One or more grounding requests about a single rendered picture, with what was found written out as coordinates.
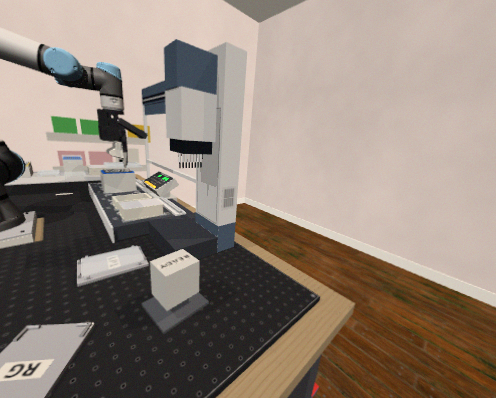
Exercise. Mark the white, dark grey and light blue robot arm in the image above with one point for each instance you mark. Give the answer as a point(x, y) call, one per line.
point(105, 78)

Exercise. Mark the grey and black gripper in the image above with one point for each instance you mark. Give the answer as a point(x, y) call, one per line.
point(116, 133)

